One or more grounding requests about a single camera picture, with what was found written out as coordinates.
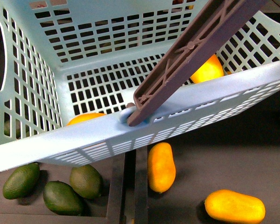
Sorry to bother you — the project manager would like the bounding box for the yellow mango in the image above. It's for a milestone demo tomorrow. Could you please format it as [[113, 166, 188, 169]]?
[[204, 189, 266, 224], [147, 142, 176, 194], [67, 112, 105, 126]]

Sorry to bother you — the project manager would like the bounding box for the light blue plastic basket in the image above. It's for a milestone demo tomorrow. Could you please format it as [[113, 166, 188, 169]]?
[[0, 0, 280, 172]]

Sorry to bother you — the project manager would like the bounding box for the yellow lemon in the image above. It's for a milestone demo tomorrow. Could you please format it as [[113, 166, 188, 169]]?
[[190, 54, 224, 84]]

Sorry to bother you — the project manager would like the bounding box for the yellow mango upright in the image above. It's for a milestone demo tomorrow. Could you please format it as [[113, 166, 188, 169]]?
[[147, 142, 176, 194]]

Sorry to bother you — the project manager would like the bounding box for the green avocado right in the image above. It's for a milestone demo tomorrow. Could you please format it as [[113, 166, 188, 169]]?
[[70, 164, 104, 200]]

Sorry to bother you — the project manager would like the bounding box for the green avocado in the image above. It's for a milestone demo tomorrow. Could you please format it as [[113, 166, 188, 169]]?
[[2, 162, 40, 200], [43, 181, 84, 216], [70, 164, 104, 200]]

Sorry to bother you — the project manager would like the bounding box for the black fruit display shelf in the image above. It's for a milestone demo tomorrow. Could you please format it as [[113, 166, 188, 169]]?
[[0, 0, 280, 224]]

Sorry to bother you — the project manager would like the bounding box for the green avocado middle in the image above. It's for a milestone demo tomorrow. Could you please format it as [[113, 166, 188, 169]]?
[[43, 181, 84, 216]]

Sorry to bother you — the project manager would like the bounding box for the green avocado left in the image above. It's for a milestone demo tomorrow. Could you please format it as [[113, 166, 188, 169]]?
[[2, 162, 40, 200]]

